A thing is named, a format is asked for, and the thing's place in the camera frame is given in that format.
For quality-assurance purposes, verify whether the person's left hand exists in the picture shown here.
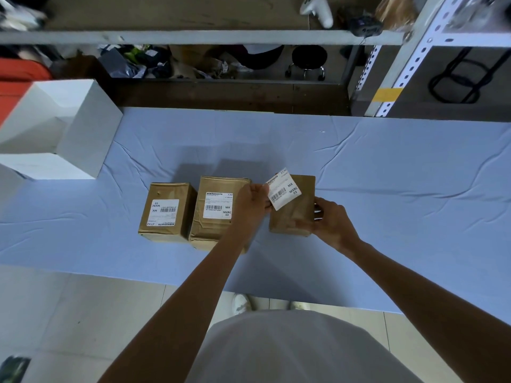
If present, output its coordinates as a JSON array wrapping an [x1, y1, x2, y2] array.
[[233, 183, 273, 237]]

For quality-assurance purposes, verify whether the person's right hand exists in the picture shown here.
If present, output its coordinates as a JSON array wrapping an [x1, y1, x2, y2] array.
[[311, 196, 362, 256]]

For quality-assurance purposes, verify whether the white barcode label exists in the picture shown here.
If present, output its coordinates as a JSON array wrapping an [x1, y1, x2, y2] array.
[[265, 168, 302, 212], [202, 191, 234, 220], [146, 199, 180, 227]]

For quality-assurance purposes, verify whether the small brown cardboard box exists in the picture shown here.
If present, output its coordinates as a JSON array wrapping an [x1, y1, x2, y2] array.
[[268, 174, 316, 237]]

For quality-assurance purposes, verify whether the large cardboard box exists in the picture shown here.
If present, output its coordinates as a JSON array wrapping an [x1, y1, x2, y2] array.
[[188, 176, 252, 253]]

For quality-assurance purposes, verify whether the medium brown cardboard box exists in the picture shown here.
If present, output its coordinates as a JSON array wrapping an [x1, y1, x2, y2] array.
[[138, 182, 199, 243]]

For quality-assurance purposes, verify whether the white bin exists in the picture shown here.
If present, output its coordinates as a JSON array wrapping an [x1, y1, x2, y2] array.
[[0, 79, 123, 181]]

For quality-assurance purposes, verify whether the person's right forearm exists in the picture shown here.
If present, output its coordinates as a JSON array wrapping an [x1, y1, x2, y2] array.
[[343, 239, 511, 383]]

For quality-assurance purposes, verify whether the person's left forearm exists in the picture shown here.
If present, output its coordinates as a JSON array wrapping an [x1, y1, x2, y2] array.
[[97, 229, 260, 383]]

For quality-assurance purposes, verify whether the person's left white shoe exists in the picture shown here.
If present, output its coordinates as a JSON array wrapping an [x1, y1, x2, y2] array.
[[231, 294, 252, 315]]

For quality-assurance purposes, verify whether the person's white shirt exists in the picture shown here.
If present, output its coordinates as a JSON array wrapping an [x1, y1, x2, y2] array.
[[185, 310, 424, 383]]

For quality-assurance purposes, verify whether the blue table cloth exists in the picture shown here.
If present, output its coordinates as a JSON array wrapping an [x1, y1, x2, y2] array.
[[0, 107, 511, 326]]

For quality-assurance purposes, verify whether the yellow tape strip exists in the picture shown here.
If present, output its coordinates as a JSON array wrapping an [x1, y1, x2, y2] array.
[[372, 87, 404, 103]]

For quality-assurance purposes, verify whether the black rolling stool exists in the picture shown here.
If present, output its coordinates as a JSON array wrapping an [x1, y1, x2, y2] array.
[[285, 45, 328, 81]]

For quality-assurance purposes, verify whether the long gray shelf board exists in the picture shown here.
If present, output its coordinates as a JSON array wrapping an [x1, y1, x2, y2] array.
[[0, 30, 405, 46]]

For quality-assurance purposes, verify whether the gray plastic bag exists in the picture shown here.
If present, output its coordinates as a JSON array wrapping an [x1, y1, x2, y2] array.
[[97, 47, 146, 79]]

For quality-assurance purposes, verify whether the small black device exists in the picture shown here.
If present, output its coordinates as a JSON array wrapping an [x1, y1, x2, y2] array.
[[347, 15, 384, 38]]

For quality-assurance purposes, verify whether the white handheld controller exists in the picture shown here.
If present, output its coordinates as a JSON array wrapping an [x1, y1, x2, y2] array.
[[299, 0, 334, 29]]

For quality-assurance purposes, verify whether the crinkled brown bag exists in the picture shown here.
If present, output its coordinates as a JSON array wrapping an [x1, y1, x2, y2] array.
[[375, 0, 418, 31]]

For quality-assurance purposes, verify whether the small clear plastic bag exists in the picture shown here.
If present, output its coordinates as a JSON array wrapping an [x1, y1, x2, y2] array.
[[449, 0, 500, 30]]

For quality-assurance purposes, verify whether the red plastic chair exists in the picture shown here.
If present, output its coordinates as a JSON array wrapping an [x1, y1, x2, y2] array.
[[0, 57, 53, 126]]

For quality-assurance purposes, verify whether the dark green bag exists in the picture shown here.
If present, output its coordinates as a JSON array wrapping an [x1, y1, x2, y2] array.
[[0, 356, 32, 383]]

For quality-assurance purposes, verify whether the white crumpled cloth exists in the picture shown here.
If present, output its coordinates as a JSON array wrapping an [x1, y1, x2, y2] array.
[[0, 2, 47, 30]]

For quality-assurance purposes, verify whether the white perforated shelf post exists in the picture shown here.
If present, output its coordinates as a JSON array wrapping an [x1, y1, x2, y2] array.
[[355, 44, 382, 92], [364, 0, 466, 118]]

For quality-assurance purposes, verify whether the black wire stand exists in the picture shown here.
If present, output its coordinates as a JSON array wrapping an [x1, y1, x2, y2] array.
[[427, 47, 511, 104]]

